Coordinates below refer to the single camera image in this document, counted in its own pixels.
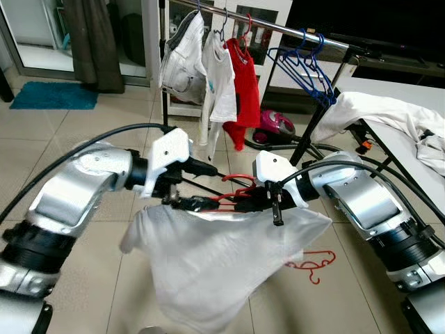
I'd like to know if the red clothes hanger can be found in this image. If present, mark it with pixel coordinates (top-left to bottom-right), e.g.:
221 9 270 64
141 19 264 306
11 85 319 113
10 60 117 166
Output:
284 249 338 286
236 14 254 49
209 173 261 209

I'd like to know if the white shirt with sewn emblems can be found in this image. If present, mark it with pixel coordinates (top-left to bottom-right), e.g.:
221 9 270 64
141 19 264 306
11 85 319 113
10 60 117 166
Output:
120 205 333 333

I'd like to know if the pink vacuum cleaner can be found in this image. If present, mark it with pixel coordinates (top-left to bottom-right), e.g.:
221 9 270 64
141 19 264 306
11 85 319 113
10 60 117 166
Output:
254 110 296 143

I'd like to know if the white shirt with teal print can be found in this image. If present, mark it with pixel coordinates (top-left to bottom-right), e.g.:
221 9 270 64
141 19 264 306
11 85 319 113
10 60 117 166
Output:
200 31 238 157

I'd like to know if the red sleeveless shirt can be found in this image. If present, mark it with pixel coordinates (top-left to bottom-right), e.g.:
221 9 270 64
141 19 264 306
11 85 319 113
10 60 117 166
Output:
222 38 261 152

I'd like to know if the white jacket with striped hem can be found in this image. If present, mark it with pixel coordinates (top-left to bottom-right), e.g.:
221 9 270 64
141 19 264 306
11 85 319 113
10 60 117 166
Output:
159 10 208 97

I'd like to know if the white crumpled cloth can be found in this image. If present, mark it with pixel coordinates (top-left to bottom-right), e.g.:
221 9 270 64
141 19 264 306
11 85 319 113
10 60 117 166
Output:
311 90 435 150

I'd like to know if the cream cloth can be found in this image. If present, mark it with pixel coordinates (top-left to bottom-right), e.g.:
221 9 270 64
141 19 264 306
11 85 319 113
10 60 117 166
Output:
415 127 445 176

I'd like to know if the teal floor mat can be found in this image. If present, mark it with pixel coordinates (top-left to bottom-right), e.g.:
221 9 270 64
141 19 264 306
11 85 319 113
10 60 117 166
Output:
9 81 99 111

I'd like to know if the grey curtain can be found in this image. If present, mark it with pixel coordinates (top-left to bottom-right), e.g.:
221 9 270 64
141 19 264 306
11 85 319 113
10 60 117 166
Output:
61 0 126 95

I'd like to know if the steel clothes rack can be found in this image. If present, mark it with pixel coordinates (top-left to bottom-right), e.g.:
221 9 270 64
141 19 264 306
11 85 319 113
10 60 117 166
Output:
160 0 383 168

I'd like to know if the white glass door cabinet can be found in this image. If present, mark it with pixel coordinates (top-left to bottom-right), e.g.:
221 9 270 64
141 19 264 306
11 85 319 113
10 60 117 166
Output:
163 0 293 116

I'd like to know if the television stand with white drawer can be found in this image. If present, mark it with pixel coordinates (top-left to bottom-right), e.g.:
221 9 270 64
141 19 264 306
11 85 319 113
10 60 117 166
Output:
334 49 445 88

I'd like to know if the black desk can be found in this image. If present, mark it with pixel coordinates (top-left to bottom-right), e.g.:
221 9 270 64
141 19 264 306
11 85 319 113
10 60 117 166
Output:
0 63 15 104

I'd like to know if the black television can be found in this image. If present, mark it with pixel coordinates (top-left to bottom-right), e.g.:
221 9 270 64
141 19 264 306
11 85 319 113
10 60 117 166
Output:
285 0 445 67

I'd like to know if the white framed glass door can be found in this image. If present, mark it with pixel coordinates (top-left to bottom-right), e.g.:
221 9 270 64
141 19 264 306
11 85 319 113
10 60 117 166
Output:
0 0 150 88

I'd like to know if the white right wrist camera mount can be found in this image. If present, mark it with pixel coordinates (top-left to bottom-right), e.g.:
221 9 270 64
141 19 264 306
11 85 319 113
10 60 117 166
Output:
252 150 310 209

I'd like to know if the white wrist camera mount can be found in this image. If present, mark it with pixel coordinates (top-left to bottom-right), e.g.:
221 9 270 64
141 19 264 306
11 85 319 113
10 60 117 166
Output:
252 150 310 209
143 127 192 199

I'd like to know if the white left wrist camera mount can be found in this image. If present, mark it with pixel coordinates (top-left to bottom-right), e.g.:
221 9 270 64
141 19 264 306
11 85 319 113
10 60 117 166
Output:
143 127 192 199

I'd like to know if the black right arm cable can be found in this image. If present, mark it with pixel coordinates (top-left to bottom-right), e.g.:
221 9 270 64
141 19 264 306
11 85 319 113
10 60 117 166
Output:
278 159 445 255

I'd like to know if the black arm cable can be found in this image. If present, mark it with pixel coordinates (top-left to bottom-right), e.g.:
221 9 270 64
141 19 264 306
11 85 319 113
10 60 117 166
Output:
278 159 445 255
0 123 175 223

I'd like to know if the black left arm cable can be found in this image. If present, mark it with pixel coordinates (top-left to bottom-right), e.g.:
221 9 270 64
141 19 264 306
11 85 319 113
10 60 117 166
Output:
0 123 175 223

